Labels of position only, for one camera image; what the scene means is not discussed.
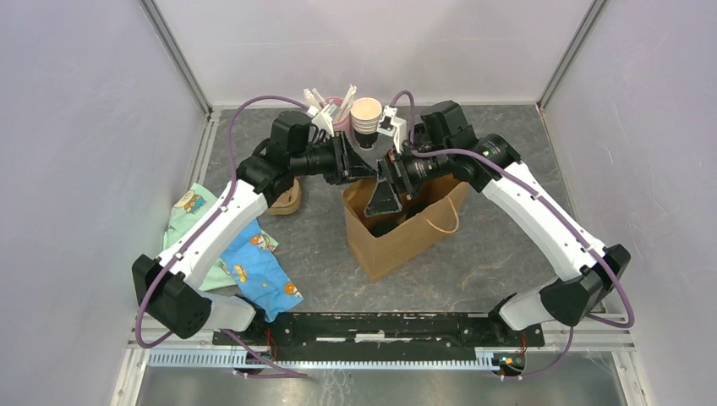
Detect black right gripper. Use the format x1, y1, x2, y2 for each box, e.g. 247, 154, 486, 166
364, 143, 452, 217

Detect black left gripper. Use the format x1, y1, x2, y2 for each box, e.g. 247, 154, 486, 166
291, 131, 377, 186

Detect brown paper takeout bag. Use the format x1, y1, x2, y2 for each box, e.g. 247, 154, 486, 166
342, 176, 469, 282

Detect brown cardboard cup carriers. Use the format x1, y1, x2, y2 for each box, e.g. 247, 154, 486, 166
266, 178, 302, 216

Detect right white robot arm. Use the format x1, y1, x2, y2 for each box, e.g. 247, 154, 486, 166
352, 101, 631, 345

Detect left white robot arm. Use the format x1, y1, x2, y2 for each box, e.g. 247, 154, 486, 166
131, 110, 376, 347

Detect pink metal utensil cup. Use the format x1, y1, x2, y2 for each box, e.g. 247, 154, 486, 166
325, 97, 353, 135

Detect stack of paper cups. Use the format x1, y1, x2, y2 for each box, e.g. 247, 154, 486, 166
350, 97, 383, 151

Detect wooden stirrers in wrappers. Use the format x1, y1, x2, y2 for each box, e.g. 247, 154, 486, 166
303, 85, 358, 124

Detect blue patterned cloth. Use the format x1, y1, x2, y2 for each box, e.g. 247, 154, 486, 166
220, 220, 303, 322

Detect green patterned cloth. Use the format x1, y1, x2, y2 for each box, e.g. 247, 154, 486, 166
163, 183, 278, 291

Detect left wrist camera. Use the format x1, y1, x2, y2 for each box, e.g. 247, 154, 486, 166
306, 101, 336, 137

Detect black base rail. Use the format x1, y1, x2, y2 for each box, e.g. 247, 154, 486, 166
237, 312, 545, 361

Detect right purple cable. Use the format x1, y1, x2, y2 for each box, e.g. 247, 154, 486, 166
389, 89, 637, 382

